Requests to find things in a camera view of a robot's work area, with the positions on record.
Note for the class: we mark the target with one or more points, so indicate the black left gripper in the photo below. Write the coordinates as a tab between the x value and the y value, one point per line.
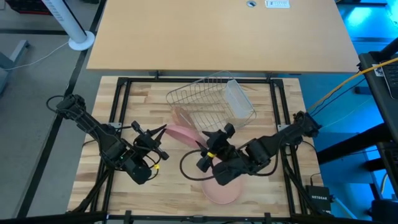
147	141

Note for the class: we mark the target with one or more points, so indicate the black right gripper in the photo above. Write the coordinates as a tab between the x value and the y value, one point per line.
219	146

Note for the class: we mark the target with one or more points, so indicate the light pink plate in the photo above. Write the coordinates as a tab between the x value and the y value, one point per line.
183	134

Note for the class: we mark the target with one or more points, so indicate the peach plate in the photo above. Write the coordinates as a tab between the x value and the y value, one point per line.
222	194

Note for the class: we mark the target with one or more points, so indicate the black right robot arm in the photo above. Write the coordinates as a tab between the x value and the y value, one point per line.
264	149

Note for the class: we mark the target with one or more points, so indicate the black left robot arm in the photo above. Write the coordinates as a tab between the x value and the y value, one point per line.
93	130

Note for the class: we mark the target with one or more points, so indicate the clear plastic utensil cup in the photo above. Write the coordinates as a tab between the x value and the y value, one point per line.
239	101

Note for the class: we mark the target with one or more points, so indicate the tan wooden desk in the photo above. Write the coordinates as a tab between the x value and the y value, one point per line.
186	37

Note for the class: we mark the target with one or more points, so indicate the white tower fan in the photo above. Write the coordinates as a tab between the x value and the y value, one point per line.
81	43

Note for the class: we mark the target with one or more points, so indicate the white power outlet strip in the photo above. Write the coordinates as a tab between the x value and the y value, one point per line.
277	3

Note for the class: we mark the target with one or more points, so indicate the grey table leg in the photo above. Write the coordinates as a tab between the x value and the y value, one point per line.
17	49

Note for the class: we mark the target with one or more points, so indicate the black equipment cart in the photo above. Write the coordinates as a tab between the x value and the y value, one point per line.
373	93

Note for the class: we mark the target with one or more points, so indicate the white sticker label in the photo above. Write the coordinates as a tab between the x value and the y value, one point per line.
378	71

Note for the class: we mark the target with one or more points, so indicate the dark storage crate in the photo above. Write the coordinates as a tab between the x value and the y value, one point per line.
25	6

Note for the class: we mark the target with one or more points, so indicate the black laptop keyboard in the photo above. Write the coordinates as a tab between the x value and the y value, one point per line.
391	77

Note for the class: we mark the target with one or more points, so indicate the black aluminium table frame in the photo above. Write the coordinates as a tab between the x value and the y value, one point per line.
149	80

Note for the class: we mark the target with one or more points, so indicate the black Netgear network switch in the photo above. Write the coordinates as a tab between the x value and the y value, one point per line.
318	199

